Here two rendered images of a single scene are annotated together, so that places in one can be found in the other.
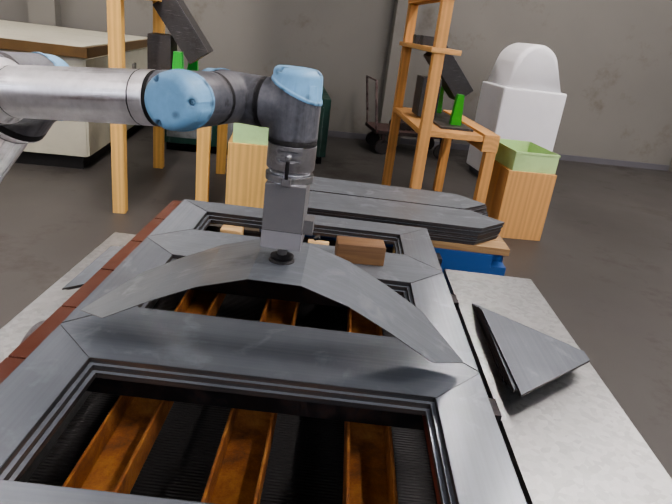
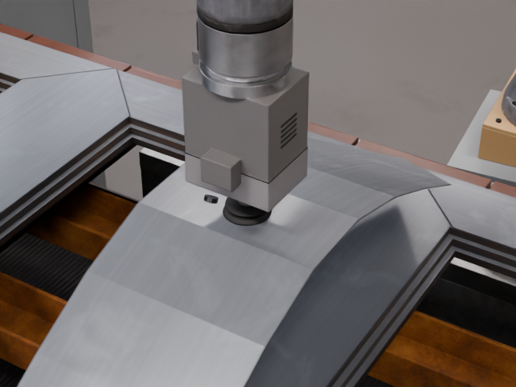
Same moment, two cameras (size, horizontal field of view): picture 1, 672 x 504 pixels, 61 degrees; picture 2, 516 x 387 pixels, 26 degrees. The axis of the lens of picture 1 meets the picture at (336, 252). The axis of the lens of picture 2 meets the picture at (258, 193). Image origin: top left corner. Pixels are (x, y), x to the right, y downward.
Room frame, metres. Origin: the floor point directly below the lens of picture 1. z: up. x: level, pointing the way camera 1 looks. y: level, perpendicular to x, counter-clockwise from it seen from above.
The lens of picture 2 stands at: (1.29, -0.58, 1.60)
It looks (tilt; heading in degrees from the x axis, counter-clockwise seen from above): 36 degrees down; 122
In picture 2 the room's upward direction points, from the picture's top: straight up
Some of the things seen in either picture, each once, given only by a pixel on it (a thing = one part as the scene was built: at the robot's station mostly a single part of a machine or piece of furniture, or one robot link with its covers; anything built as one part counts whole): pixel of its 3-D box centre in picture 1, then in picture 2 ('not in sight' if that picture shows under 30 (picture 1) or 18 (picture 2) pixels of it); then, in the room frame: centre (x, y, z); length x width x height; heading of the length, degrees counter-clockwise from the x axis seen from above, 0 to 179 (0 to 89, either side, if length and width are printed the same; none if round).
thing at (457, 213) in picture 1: (382, 207); not in sight; (1.89, -0.14, 0.82); 0.80 x 0.40 x 0.06; 91
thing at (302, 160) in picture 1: (290, 158); (242, 37); (0.86, 0.09, 1.18); 0.08 x 0.08 x 0.05
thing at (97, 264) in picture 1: (119, 267); not in sight; (1.41, 0.58, 0.70); 0.39 x 0.12 x 0.04; 1
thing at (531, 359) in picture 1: (533, 347); not in sight; (1.12, -0.46, 0.77); 0.45 x 0.20 x 0.04; 1
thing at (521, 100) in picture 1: (517, 113); not in sight; (6.49, -1.80, 0.73); 0.74 x 0.67 x 1.45; 97
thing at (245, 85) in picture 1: (229, 97); not in sight; (0.87, 0.19, 1.26); 0.11 x 0.11 x 0.08; 75
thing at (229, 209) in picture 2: (282, 252); (246, 198); (0.86, 0.09, 1.03); 0.04 x 0.04 x 0.02
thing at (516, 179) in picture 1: (470, 111); not in sight; (4.87, -0.96, 0.86); 1.33 x 1.18 x 1.71; 3
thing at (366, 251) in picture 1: (359, 250); not in sight; (1.32, -0.06, 0.87); 0.12 x 0.06 x 0.05; 95
